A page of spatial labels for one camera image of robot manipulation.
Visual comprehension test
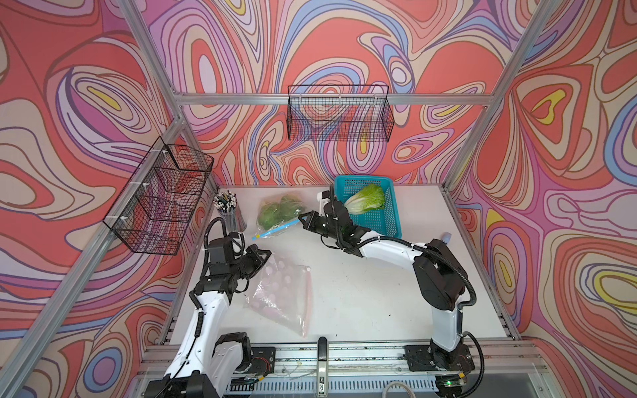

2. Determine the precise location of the metal pen holder cup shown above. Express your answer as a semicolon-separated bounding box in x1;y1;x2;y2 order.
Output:
213;190;247;233

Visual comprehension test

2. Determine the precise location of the light green chinese cabbage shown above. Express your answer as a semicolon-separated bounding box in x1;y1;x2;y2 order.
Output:
345;183;386;216

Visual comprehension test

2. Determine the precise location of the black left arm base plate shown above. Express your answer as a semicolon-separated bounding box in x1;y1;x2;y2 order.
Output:
208;345;277;375

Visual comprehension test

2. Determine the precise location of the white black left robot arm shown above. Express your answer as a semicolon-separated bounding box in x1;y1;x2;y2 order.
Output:
144;233;272;397

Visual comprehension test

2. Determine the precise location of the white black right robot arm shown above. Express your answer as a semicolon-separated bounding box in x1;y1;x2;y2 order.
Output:
298;187;477;374

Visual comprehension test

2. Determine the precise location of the dark green bagged cabbage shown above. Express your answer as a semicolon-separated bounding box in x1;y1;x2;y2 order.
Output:
257;194;305;232

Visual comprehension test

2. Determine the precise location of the black silver centre bracket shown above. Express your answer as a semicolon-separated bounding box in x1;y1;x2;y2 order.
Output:
315;337;329;398

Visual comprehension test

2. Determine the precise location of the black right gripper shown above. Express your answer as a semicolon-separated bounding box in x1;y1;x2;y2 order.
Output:
298;211;341;240

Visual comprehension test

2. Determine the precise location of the black wire basket wall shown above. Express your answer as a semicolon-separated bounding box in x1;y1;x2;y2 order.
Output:
103;138;214;255
286;83;395;143

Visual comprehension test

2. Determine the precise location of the teal plastic basket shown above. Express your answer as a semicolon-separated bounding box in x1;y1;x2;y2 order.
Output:
334;175;401;238

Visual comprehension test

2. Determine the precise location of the blue-zip clear zip-top bag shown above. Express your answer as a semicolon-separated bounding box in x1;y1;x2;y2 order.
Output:
252;192;308;240

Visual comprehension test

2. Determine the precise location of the black wire basket back wall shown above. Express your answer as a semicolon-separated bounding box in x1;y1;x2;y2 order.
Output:
286;83;395;143

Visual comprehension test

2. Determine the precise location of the pink-zip clear zip-top bag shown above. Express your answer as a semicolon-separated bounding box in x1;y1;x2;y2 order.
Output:
245;255;313;338

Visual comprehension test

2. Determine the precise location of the black wire basket left wall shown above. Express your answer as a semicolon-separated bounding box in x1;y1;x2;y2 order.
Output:
103;138;214;255

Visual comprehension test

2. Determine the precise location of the aluminium front table rail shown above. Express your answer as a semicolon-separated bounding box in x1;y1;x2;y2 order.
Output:
135;338;549;378

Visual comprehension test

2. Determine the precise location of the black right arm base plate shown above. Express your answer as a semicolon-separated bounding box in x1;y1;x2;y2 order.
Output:
404;343;475;373

